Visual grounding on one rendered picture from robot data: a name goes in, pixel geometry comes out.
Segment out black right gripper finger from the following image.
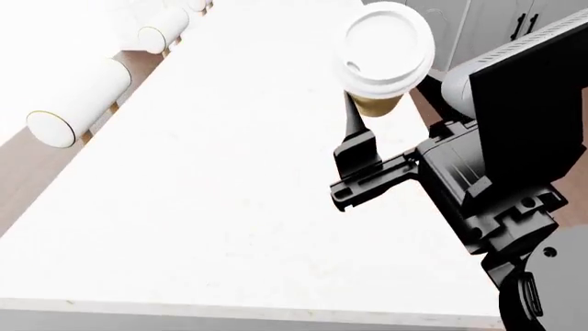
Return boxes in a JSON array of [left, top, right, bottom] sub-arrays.
[[414, 70, 463, 122], [332, 89, 384, 181]]

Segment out paper coffee cup white lid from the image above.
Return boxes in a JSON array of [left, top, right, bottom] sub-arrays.
[[334, 0, 436, 120]]

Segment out grey kitchen cabinet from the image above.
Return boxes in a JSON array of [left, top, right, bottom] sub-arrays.
[[361, 0, 588, 72]]

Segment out white cylindrical bar stool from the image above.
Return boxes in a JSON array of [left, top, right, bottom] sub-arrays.
[[187, 0, 216, 14], [137, 6, 191, 55], [25, 57, 133, 150]]

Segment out black camera box white vent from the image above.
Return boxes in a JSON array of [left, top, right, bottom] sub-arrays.
[[440, 7, 588, 181]]

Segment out black cabinet handle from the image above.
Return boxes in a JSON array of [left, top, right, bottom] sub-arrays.
[[523, 11, 540, 36], [508, 12, 528, 41]]

